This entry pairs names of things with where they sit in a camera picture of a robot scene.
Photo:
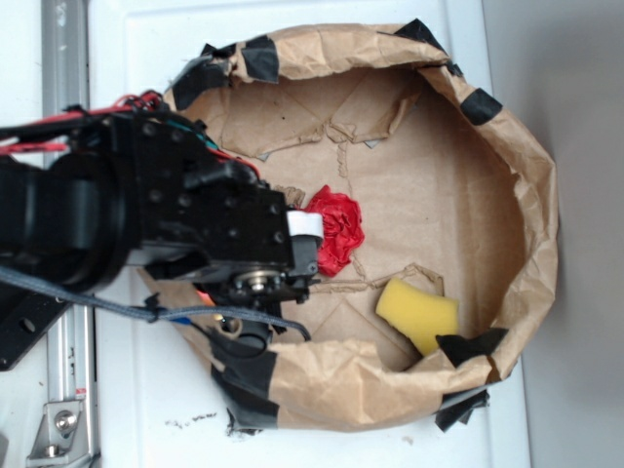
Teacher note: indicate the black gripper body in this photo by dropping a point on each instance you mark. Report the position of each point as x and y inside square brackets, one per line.
[250, 302]

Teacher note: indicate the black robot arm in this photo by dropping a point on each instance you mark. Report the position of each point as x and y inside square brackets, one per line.
[85, 197]

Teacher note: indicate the brown wood piece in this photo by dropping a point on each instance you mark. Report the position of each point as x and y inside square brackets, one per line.
[294, 197]

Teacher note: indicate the red crumpled paper ball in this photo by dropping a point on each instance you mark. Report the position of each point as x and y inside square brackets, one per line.
[342, 227]

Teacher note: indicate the yellow sponge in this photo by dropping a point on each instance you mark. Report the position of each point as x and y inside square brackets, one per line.
[419, 316]

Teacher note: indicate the brown paper bag bin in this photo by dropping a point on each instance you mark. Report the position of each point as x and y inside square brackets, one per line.
[457, 198]

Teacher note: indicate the aluminium frame rail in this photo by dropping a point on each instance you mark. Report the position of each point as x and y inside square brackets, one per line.
[71, 339]

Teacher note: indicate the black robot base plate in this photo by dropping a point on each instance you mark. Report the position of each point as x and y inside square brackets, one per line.
[25, 317]

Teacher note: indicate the metal corner bracket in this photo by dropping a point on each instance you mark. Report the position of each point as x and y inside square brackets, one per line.
[62, 438]

